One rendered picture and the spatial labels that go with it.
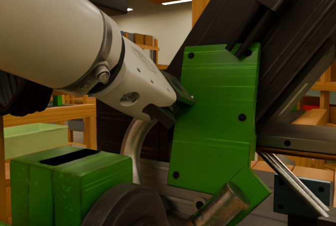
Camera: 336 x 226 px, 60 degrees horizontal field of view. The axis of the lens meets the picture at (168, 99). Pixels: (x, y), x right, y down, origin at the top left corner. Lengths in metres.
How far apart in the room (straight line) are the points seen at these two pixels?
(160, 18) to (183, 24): 1.03
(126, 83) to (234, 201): 0.18
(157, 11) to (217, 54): 11.07
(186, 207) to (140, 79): 0.23
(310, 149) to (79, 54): 0.38
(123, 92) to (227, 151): 0.18
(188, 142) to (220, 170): 0.06
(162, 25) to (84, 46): 11.04
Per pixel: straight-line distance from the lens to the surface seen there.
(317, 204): 0.55
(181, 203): 0.45
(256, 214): 0.78
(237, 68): 0.41
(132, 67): 0.28
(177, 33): 10.88
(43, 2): 0.22
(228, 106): 0.41
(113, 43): 0.26
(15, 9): 0.21
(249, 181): 0.39
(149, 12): 11.70
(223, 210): 0.37
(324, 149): 0.50
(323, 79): 3.69
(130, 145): 0.44
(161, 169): 0.46
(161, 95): 0.31
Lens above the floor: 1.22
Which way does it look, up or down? 4 degrees down
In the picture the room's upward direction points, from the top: straight up
